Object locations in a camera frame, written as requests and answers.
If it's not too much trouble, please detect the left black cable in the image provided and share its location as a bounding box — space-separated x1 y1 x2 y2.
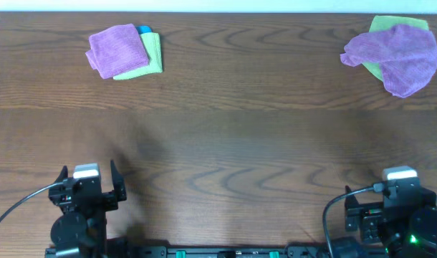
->
0 181 67 237

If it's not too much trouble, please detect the light green cloth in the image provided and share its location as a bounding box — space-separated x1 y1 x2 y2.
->
362 16 429 81

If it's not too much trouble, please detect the pink purple microfiber cloth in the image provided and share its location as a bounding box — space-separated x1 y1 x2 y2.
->
85 24 149 79

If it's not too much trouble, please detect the folded green cloth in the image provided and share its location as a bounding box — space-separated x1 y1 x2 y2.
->
113 32 163 80

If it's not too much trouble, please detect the dark purple crumpled cloth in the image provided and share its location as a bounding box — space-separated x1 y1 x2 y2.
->
340 24 437 98

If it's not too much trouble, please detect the blue cloth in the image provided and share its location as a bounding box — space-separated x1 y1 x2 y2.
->
136 25 153 34

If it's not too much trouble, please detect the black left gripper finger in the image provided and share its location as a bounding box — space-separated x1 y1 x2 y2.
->
110 160 127 201
54 166 68 186

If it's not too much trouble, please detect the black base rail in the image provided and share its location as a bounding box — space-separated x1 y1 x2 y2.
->
44 244 334 258

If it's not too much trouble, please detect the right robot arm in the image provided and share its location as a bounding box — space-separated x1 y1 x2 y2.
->
322 177 437 258

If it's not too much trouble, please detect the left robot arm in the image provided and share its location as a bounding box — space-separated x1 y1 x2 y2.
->
45 161 127 258

